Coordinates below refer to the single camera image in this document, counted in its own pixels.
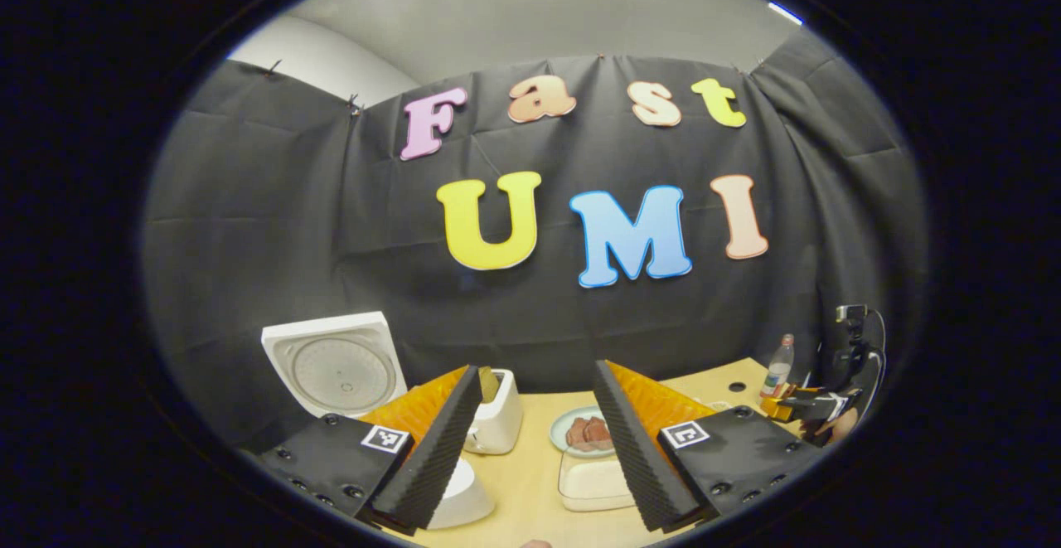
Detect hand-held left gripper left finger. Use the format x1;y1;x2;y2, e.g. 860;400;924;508
249;365;484;532

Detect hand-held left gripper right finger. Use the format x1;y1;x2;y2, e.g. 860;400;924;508
593;359;823;532

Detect clear dish of rice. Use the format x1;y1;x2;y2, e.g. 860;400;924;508
558;449;637;512

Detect white chopstick holder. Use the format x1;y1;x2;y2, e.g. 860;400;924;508
463;368;525;455

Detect white rice cooker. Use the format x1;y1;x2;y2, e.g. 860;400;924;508
261;311;497;530

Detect clear plastic bottle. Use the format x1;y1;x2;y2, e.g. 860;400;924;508
761;334;795;400

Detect red meat slices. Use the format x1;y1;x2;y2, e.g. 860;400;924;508
565;415;615;452

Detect pale blue plate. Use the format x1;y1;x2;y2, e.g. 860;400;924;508
550;405;618;458

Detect black backdrop cloth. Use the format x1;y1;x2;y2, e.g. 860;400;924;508
141;30;929;449

